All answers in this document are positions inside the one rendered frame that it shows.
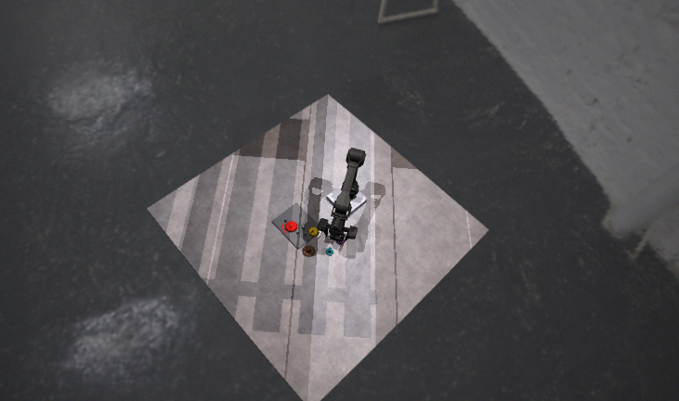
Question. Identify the red gear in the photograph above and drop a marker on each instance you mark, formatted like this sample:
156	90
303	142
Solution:
291	228

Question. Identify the brown gear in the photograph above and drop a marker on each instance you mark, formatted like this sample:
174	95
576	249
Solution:
308	251

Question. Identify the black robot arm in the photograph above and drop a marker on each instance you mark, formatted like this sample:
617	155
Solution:
350	188

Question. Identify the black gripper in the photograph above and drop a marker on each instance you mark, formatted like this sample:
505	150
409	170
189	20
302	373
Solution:
324	226

